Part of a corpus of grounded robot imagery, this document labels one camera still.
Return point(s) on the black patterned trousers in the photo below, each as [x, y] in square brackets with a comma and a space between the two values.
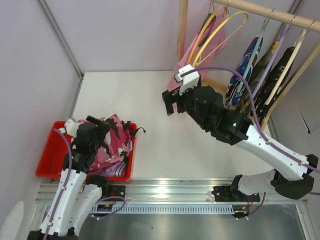
[260, 107]

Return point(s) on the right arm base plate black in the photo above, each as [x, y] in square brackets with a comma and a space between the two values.
[227, 193]

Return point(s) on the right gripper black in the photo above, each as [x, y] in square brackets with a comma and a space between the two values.
[180, 100]

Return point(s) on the olive camouflage trousers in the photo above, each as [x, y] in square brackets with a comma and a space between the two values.
[244, 105]

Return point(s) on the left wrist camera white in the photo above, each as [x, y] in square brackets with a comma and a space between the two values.
[70, 128]

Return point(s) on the mint green hanger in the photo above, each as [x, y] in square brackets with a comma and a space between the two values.
[252, 53]

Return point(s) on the yellow hanger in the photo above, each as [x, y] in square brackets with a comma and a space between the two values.
[216, 41]

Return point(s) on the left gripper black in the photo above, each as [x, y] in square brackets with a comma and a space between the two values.
[100, 125]

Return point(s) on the pink camouflage trousers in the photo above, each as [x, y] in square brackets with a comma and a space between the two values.
[118, 144]

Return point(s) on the plain pink garment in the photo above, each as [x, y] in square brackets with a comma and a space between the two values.
[202, 55]

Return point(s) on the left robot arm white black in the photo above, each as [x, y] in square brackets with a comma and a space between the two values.
[76, 192]

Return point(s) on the wooden clothes rack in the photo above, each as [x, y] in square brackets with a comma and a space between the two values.
[249, 7]

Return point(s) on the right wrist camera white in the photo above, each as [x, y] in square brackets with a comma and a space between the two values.
[189, 78]

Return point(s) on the orange hanger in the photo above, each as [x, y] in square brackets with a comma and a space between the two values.
[202, 32]

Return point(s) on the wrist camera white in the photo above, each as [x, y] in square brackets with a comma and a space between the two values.
[189, 78]
[70, 128]

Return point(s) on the cream hanger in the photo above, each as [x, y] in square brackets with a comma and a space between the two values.
[289, 63]

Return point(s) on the red plastic bin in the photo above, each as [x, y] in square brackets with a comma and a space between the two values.
[50, 164]

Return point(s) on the aluminium mounting rail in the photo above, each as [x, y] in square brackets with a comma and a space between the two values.
[167, 191]

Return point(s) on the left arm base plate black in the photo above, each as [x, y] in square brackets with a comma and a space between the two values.
[117, 190]

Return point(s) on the white slotted cable duct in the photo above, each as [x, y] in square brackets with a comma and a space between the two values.
[211, 209]

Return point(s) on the purple hanger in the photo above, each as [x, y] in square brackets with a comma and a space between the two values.
[270, 62]

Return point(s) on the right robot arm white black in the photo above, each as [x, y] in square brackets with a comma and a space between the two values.
[290, 176]

